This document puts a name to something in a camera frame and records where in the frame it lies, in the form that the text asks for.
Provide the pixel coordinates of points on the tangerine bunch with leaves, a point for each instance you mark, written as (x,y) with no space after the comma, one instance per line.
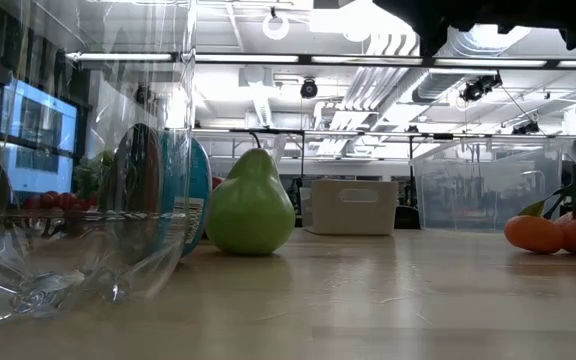
(533,234)

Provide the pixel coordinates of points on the green pear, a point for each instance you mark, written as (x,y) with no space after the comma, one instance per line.
(250,210)

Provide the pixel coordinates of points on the magenta pomegranate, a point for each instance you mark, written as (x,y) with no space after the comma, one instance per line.
(216,182)

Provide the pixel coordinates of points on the clear plastic bottle white cap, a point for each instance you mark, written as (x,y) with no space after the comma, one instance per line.
(68,265)

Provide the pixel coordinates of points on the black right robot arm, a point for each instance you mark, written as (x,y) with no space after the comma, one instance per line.
(543,12)

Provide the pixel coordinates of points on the gray plastic bin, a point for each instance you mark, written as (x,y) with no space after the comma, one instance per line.
(353,215)

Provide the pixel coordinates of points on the green spiky plant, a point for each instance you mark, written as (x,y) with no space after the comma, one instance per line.
(90,175)

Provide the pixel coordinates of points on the black rig camera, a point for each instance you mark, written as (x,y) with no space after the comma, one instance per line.
(478,89)
(525,128)

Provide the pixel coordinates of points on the black round ceiling camera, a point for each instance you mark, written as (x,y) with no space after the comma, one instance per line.
(309,88)

